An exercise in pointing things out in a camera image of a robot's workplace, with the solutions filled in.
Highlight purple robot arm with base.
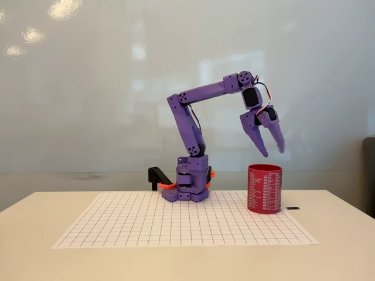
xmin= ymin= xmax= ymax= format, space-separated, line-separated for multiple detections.
xmin=160 ymin=70 xmax=263 ymax=203

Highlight red cup with white print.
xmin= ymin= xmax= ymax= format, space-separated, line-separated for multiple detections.
xmin=247 ymin=164 xmax=283 ymax=215

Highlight striped lower link servo cable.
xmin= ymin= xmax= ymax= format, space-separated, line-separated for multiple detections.
xmin=187 ymin=104 xmax=203 ymax=137

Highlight white grid paper sheet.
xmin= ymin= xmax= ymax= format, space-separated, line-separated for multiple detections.
xmin=51 ymin=191 xmax=319 ymax=249

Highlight striped wrist servo cable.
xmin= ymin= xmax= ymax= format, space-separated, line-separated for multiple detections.
xmin=253 ymin=75 xmax=275 ymax=118

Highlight black table clamp, orange pad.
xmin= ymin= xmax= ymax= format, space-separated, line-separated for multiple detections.
xmin=204 ymin=170 xmax=217 ymax=190
xmin=148 ymin=166 xmax=177 ymax=191

